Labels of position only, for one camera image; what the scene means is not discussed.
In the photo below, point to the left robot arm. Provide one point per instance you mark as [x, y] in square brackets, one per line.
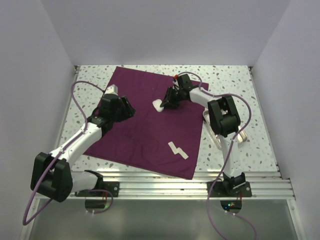
[52, 174]

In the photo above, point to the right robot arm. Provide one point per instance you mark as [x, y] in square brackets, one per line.
[224, 121]

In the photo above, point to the white gauze pad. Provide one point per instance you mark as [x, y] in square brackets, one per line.
[157, 104]

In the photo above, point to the white zigzag tape strip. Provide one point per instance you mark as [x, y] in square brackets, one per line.
[177, 150]

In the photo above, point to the stainless steel tray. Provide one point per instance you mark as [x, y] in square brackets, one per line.
[242, 137]

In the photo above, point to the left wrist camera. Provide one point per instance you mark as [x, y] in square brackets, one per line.
[112, 89]

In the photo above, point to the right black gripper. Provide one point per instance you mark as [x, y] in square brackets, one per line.
[168, 101]

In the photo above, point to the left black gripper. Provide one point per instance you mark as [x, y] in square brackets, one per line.
[127, 110]

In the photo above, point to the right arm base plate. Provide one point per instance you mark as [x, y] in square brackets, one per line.
[222, 190]

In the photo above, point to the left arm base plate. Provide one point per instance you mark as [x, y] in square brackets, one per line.
[112, 186]

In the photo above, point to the purple cloth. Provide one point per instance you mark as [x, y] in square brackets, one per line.
[142, 141]

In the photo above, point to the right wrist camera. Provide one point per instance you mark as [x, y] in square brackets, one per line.
[175, 82]

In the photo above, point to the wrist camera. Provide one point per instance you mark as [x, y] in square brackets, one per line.
[112, 89]
[175, 82]

